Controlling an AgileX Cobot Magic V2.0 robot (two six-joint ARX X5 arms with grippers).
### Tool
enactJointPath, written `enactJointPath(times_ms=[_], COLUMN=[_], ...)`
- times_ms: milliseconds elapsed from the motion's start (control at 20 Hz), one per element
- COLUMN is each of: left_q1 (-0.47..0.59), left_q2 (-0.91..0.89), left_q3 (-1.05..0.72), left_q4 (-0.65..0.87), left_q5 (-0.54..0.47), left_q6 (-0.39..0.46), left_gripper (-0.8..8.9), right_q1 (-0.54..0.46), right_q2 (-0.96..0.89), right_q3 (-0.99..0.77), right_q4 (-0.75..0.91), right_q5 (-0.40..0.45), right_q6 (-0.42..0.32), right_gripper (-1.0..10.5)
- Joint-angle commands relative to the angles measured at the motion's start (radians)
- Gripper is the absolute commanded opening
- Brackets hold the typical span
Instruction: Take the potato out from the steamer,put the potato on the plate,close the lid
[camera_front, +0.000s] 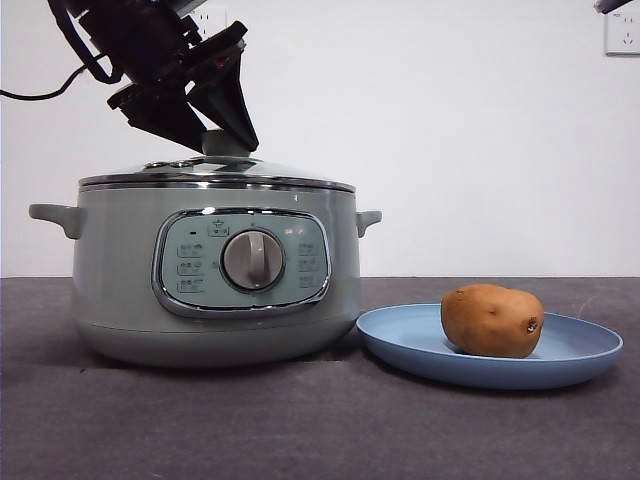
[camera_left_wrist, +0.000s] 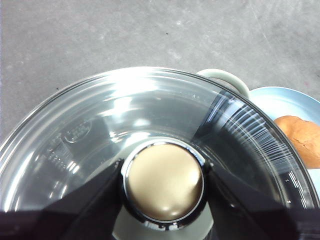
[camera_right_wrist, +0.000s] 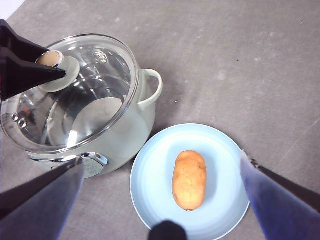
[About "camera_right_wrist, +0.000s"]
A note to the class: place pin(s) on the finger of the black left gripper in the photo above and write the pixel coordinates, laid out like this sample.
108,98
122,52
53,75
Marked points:
25,77
17,42

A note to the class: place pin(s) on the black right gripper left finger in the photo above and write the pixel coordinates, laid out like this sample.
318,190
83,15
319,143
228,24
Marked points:
40,207

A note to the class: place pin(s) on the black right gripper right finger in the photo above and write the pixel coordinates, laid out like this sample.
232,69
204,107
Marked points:
282,207

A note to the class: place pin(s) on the glass lid with green knob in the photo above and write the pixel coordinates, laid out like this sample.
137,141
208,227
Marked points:
100,75

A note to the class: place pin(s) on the brown potato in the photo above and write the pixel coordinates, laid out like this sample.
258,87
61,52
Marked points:
190,182

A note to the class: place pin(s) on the light blue round plate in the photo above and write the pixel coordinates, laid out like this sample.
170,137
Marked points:
155,175

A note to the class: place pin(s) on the pale green electric steamer pot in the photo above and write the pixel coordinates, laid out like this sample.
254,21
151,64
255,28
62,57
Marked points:
140,135

